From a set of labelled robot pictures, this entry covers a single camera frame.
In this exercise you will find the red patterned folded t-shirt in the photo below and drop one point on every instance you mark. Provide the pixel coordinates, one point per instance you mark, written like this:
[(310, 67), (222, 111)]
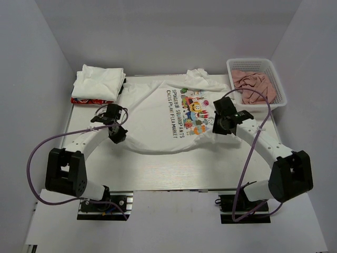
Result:
[(90, 101)]

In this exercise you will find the white printed t-shirt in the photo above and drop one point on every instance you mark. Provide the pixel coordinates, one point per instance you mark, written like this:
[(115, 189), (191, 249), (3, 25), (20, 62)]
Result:
[(172, 116)]

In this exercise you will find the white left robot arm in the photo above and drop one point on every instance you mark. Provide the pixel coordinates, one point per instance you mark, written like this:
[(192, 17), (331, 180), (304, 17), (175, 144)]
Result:
[(66, 167)]

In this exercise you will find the white folded t-shirt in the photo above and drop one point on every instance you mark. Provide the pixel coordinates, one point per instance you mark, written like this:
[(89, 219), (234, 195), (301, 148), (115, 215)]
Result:
[(98, 83)]

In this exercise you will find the black folded t-shirt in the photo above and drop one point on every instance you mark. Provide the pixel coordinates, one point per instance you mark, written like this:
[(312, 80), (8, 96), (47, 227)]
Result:
[(122, 88)]

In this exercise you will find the white plastic basket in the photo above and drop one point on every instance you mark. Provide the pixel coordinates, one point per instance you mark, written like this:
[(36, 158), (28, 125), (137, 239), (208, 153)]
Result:
[(260, 66)]

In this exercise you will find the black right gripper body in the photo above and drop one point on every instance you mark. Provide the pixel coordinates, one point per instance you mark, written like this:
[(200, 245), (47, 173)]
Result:
[(220, 117)]

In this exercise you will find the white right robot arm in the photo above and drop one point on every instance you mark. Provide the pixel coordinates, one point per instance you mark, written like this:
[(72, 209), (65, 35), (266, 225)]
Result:
[(291, 173)]

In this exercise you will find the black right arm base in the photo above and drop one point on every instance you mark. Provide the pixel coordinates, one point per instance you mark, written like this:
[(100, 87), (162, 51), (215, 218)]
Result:
[(225, 203)]

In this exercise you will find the pink t-shirt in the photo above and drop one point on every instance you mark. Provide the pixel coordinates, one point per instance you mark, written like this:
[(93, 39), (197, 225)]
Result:
[(255, 81)]

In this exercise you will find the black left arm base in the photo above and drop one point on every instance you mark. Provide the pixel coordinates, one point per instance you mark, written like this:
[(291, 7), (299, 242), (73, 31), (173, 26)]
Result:
[(119, 208)]

